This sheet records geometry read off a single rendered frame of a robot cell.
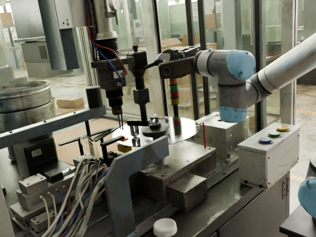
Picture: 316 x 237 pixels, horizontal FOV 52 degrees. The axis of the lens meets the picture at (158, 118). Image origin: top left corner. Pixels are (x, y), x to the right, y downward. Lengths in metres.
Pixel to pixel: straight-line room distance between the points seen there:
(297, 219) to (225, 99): 0.42
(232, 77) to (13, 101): 1.06
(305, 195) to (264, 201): 0.53
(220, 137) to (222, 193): 0.28
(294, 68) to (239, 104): 0.17
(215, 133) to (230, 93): 0.52
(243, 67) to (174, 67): 0.21
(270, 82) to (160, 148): 0.37
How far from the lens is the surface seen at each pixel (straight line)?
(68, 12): 1.04
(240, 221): 1.23
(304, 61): 0.91
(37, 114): 1.64
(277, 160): 1.22
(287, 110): 1.40
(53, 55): 1.18
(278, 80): 0.94
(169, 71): 0.95
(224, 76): 0.86
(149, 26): 1.78
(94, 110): 1.28
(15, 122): 1.63
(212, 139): 1.38
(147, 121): 1.12
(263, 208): 1.36
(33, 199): 1.14
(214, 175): 1.27
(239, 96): 0.87
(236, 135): 1.40
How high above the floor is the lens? 1.34
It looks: 17 degrees down
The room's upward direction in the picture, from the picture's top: 6 degrees counter-clockwise
